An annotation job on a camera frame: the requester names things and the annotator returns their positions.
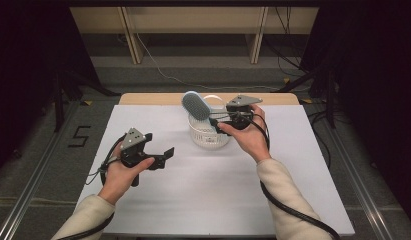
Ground light blue hairbrush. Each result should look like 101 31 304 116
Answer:
180 90 228 122

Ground black curtain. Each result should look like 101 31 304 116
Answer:
299 0 411 231
0 0 102 176

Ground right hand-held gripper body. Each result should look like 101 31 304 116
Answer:
208 94 264 135

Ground person's left hand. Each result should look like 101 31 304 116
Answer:
97 141 157 206

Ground black floor cable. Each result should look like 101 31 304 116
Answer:
307 109 333 169

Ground light wooden bench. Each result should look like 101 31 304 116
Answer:
69 6 319 65

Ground white floor cable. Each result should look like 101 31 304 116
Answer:
135 32 281 92

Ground hanging black cables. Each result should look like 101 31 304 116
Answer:
262 6 311 73

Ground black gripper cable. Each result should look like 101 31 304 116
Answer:
55 134 128 240
250 112 343 240

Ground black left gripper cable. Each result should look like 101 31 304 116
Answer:
55 134 128 240

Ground person's right hand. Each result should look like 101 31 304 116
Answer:
216 103 273 165

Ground black tripod stand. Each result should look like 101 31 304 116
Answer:
52 70 122 133
272 64 342 130

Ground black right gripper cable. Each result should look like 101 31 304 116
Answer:
250 112 343 240

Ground white table cover sheet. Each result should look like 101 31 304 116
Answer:
76 104 356 239

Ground white plastic basket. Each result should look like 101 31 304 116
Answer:
187 94 233 150

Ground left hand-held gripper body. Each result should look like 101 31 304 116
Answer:
118 127 168 188

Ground metal floor rail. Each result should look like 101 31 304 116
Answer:
0 99 81 240
302 102 396 240

